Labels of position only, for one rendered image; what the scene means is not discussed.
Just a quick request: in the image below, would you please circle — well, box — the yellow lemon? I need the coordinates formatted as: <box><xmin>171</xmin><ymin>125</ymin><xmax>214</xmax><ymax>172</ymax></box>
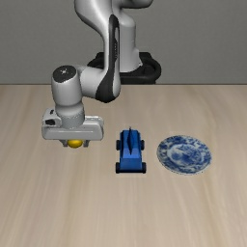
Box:
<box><xmin>67</xmin><ymin>139</ymin><xmax>84</xmax><ymax>150</ymax></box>

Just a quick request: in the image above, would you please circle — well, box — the blue and white plate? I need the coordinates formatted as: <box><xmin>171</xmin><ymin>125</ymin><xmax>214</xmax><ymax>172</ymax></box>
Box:
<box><xmin>156</xmin><ymin>134</ymin><xmax>213</xmax><ymax>176</ymax></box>

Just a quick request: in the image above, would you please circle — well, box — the blue toy car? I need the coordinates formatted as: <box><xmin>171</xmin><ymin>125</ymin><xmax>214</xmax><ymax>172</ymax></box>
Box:
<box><xmin>115</xmin><ymin>126</ymin><xmax>148</xmax><ymax>175</ymax></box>

